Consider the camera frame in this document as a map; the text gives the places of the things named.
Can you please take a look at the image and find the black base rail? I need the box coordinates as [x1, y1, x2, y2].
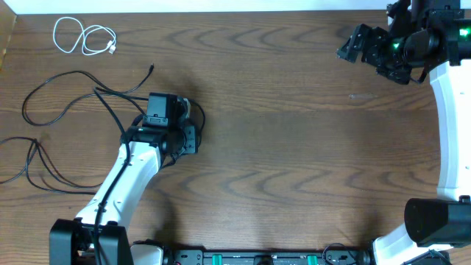
[172, 249, 374, 265]

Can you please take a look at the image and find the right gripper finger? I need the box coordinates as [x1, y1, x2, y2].
[336, 24, 372, 54]
[337, 49, 363, 63]

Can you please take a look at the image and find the black usb cable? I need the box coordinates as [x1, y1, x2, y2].
[21, 63, 155, 127]

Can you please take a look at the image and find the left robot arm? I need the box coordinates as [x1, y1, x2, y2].
[49, 93, 202, 264]

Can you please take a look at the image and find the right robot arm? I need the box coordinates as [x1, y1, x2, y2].
[337, 0, 470, 264]

